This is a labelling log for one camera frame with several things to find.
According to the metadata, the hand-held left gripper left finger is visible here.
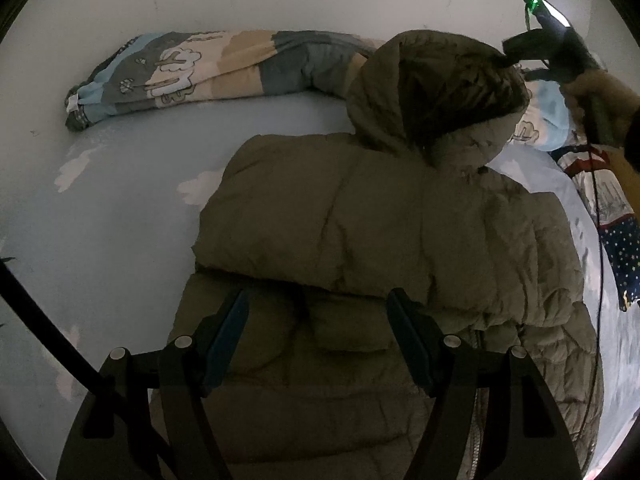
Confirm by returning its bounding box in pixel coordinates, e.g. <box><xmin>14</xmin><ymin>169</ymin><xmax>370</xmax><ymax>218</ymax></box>
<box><xmin>55</xmin><ymin>287</ymin><xmax>251</xmax><ymax>480</ymax></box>

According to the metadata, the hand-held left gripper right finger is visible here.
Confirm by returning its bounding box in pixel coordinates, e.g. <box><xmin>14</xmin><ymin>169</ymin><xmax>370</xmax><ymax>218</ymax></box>
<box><xmin>386</xmin><ymin>287</ymin><xmax>583</xmax><ymax>480</ymax></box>

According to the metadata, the olive puffer jacket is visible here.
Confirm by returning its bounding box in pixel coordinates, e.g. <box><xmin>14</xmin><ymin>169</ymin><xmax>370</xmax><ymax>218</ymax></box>
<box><xmin>150</xmin><ymin>29</ymin><xmax>606</xmax><ymax>480</ymax></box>

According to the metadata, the person's right hand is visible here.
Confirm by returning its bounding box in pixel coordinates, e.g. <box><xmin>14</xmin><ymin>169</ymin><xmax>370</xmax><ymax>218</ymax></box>
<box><xmin>560</xmin><ymin>70</ymin><xmax>640</xmax><ymax>148</ymax></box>

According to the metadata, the light blue cloud bed sheet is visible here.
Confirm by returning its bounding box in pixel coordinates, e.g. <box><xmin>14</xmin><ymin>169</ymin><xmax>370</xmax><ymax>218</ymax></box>
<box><xmin>0</xmin><ymin>95</ymin><xmax>640</xmax><ymax>480</ymax></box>

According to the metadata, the patchwork cartoon quilt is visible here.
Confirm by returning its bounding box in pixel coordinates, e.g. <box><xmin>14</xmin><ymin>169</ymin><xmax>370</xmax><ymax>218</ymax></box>
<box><xmin>64</xmin><ymin>30</ymin><xmax>581</xmax><ymax>153</ymax></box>

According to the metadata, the thin black cable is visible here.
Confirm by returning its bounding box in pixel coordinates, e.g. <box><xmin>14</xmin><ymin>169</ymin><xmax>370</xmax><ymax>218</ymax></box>
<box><xmin>585</xmin><ymin>142</ymin><xmax>608</xmax><ymax>441</ymax></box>

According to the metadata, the thick black cable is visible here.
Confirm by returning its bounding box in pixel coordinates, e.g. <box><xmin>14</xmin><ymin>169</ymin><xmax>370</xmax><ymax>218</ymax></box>
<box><xmin>0</xmin><ymin>257</ymin><xmax>176</xmax><ymax>480</ymax></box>

